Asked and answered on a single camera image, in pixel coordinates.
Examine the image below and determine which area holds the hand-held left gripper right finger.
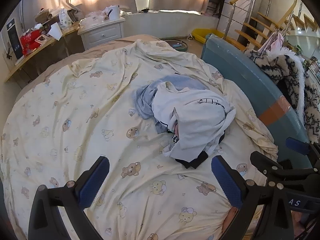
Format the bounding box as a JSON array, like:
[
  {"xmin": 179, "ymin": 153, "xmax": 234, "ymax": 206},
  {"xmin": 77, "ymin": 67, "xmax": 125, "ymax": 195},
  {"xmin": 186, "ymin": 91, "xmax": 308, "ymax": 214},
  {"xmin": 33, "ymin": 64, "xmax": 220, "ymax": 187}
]
[{"xmin": 211, "ymin": 155, "xmax": 293, "ymax": 240}]

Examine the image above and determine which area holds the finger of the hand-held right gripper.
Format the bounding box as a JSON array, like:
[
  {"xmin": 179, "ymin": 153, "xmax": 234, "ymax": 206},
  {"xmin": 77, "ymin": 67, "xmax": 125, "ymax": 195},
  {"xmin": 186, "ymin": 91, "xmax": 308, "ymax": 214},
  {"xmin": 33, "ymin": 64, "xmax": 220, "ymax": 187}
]
[
  {"xmin": 286, "ymin": 137, "xmax": 320, "ymax": 160},
  {"xmin": 250, "ymin": 151, "xmax": 293, "ymax": 175}
]

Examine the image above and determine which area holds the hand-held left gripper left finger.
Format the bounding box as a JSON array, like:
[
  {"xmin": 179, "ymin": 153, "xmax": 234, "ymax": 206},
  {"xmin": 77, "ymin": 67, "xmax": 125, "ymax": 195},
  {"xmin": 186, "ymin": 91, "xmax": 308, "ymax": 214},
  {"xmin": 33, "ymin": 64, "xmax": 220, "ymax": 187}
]
[{"xmin": 29, "ymin": 156, "xmax": 111, "ymax": 240}]

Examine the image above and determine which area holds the white cartoon print t-shirt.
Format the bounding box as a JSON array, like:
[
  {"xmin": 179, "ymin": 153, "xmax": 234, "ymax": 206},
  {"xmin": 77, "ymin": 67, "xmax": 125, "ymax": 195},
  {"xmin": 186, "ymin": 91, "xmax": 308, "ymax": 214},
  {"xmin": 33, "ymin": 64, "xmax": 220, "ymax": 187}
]
[{"xmin": 151, "ymin": 81, "xmax": 237, "ymax": 162}]

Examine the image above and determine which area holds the grey sweatshirt with black sleeves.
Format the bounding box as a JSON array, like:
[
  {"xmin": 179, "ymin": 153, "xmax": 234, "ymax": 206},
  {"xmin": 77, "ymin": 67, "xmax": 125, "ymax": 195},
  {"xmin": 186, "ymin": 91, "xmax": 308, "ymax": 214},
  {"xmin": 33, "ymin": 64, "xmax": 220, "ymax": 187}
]
[{"xmin": 135, "ymin": 75, "xmax": 225, "ymax": 169}]

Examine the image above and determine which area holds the yellow bear print blanket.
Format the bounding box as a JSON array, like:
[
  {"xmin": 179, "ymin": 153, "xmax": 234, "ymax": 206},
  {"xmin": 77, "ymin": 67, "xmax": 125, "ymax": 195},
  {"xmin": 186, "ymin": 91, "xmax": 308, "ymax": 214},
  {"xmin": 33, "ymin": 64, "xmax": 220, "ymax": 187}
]
[{"xmin": 0, "ymin": 39, "xmax": 279, "ymax": 240}]

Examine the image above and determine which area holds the fluffy patterned coat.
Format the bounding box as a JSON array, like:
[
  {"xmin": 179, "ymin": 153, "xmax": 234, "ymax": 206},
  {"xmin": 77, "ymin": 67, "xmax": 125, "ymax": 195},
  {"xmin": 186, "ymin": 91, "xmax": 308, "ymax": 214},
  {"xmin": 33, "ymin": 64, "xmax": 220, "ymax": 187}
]
[{"xmin": 244, "ymin": 47, "xmax": 320, "ymax": 143}]

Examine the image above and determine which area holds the teal padded headboard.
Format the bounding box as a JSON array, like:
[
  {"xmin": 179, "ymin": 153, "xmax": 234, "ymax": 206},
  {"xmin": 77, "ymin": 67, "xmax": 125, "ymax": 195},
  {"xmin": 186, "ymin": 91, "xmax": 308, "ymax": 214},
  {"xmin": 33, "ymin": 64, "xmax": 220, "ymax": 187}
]
[{"xmin": 201, "ymin": 35, "xmax": 314, "ymax": 170}]

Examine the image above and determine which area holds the pink garment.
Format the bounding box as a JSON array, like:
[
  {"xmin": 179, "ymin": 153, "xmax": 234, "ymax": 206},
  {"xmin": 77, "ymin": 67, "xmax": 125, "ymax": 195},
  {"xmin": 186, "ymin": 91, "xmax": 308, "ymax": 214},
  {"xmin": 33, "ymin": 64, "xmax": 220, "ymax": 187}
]
[{"xmin": 259, "ymin": 31, "xmax": 285, "ymax": 53}]

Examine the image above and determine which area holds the wooden staircase with railing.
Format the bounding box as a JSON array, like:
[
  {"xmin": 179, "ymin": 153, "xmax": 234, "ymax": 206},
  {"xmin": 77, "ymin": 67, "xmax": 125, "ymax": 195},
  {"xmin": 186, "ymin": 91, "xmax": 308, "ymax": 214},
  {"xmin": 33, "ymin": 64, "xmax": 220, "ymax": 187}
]
[{"xmin": 225, "ymin": 0, "xmax": 320, "ymax": 53}]

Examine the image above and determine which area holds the yellow plastic bin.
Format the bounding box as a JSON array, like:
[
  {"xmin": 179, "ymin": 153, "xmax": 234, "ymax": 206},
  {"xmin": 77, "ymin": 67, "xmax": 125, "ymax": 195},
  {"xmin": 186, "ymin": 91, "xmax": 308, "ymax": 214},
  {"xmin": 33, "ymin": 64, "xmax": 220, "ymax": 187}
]
[{"xmin": 191, "ymin": 29, "xmax": 227, "ymax": 43}]

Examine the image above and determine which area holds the robot vacuum cleaner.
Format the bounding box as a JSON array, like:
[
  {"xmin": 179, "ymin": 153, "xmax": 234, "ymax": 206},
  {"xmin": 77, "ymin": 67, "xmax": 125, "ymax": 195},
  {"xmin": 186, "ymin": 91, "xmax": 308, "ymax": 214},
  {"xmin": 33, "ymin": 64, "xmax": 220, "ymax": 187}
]
[{"xmin": 160, "ymin": 39, "xmax": 189, "ymax": 52}]

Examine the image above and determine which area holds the white nightstand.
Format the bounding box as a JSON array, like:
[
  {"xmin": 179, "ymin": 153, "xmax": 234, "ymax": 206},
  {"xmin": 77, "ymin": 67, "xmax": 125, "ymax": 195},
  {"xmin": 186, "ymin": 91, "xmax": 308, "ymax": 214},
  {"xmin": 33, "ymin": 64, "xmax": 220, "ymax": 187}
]
[{"xmin": 77, "ymin": 16, "xmax": 126, "ymax": 50}]

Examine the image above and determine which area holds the red bag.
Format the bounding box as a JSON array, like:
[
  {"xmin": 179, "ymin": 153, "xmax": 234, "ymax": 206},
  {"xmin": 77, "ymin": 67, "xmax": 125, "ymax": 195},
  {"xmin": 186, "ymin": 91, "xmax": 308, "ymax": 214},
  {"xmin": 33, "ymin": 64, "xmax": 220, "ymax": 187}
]
[{"xmin": 19, "ymin": 29, "xmax": 43, "ymax": 57}]

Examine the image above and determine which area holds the white paper bag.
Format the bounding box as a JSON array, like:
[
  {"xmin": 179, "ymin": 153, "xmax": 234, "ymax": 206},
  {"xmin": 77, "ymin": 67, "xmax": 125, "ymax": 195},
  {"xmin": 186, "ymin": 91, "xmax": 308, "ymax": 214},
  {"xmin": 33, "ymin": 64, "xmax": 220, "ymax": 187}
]
[{"xmin": 47, "ymin": 22, "xmax": 63, "ymax": 41}]

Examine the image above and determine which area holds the white cabinet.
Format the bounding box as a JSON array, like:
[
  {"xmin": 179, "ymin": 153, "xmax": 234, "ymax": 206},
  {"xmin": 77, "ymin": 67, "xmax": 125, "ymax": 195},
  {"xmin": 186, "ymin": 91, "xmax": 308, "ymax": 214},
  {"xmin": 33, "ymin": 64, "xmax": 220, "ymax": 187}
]
[{"xmin": 217, "ymin": 0, "xmax": 258, "ymax": 34}]

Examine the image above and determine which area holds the pile of white plastic bags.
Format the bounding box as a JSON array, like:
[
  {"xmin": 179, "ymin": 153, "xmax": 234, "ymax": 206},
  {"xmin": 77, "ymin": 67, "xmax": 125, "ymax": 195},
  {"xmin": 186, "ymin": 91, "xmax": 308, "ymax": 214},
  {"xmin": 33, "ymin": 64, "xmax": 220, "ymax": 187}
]
[{"xmin": 80, "ymin": 10, "xmax": 110, "ymax": 29}]

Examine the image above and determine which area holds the black tower device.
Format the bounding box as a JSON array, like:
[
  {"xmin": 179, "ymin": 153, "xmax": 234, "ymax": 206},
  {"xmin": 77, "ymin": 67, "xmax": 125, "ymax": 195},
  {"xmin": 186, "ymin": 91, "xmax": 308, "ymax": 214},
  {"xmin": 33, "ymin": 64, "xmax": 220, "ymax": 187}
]
[{"xmin": 5, "ymin": 17, "xmax": 24, "ymax": 60}]

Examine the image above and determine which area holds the clear plastic bag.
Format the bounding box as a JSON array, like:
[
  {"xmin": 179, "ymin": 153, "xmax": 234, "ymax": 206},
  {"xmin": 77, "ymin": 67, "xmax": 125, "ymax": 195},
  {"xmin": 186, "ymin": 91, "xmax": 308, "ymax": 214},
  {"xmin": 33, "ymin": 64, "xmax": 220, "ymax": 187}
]
[{"xmin": 57, "ymin": 8, "xmax": 73, "ymax": 30}]

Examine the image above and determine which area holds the white kettle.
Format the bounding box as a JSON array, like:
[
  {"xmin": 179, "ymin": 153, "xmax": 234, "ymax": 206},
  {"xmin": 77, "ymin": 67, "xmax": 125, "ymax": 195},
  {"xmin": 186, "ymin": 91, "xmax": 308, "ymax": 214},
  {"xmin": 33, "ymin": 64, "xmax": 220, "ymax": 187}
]
[{"xmin": 107, "ymin": 5, "xmax": 121, "ymax": 21}]

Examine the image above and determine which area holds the brown box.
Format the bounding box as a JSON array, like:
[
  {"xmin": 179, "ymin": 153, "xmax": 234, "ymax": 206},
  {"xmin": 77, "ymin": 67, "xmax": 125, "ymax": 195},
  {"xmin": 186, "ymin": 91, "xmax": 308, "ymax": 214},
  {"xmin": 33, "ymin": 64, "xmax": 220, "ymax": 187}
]
[{"xmin": 34, "ymin": 7, "xmax": 54, "ymax": 23}]

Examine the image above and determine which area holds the wooden wall shelf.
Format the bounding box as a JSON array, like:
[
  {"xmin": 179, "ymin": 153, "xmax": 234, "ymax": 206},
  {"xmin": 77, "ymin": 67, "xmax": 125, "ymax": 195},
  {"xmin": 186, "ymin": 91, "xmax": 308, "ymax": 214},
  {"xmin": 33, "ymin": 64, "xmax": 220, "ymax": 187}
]
[{"xmin": 4, "ymin": 21, "xmax": 80, "ymax": 83}]

